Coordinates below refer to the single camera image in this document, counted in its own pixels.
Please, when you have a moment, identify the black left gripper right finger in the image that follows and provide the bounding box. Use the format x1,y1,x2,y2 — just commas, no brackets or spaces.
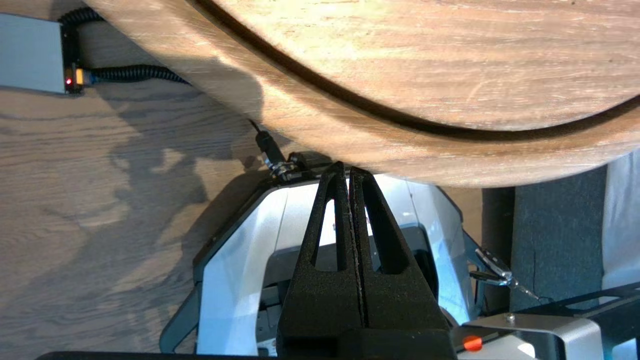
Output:
349,166,452,331

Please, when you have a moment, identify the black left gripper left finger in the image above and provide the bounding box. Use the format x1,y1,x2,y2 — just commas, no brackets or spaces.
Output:
276,161,365,360

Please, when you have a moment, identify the wooden table drawer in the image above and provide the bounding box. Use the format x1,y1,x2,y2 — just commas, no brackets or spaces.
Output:
84,0,640,190

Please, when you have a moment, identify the white robot chassis cover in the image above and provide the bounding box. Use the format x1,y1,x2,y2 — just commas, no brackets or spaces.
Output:
160,172,481,358

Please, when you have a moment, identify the small silver metal clip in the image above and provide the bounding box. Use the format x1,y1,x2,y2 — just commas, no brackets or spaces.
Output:
469,247,541,301

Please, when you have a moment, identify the grey fabric bed base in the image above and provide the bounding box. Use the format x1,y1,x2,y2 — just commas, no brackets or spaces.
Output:
512,165,608,311

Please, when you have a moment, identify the grey power adapter box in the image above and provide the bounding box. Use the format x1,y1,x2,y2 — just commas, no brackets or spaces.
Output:
0,12,83,96

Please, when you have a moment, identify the silver metal bracket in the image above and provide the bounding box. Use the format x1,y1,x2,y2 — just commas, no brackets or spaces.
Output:
450,312,640,360

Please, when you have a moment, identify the black metal frame rail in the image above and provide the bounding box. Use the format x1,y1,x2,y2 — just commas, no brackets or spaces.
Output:
500,281,640,321

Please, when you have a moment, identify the black corrugated adapter output cable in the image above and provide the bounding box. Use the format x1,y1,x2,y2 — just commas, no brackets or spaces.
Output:
59,6,306,183

